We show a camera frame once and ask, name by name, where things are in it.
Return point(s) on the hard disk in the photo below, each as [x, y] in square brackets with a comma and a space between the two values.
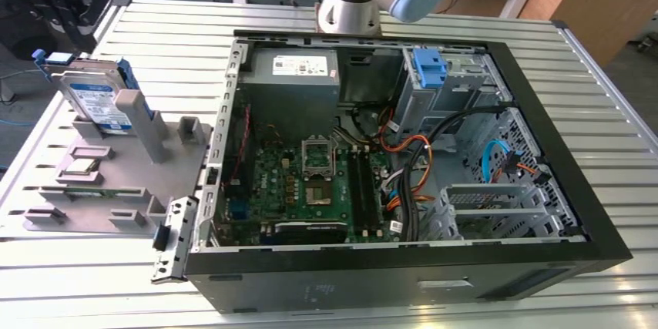
[94, 101]

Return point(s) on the black mesh waste bin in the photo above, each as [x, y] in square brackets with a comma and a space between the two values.
[30, 48]

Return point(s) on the silver CPU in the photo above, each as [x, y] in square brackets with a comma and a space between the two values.
[81, 167]

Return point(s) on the grey parts rack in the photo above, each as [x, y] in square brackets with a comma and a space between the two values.
[128, 175]

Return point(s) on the grey power supply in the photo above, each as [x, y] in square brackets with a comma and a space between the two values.
[287, 105]

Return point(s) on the green RAM stick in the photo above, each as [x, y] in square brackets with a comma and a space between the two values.
[94, 191]

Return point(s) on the green motherboard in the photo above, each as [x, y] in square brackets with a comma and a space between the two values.
[272, 175]

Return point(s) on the blue expansion slot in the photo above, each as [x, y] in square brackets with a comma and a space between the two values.
[239, 209]

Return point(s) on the CPU socket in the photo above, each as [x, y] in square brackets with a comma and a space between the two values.
[319, 195]

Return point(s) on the blue plastic drive latch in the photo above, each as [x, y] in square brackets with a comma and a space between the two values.
[428, 71]

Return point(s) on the black RAM slot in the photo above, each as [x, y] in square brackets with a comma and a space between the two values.
[371, 190]
[357, 190]

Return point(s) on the black graphics card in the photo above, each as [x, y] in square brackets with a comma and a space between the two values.
[308, 230]

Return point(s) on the silver optical drive cage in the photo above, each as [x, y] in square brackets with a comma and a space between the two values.
[457, 90]

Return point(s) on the black PC case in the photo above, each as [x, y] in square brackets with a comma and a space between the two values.
[359, 279]

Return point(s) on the white metal post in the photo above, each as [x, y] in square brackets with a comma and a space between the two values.
[5, 90]

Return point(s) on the silver expansion slot bracket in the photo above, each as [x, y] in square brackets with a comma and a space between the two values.
[177, 236]

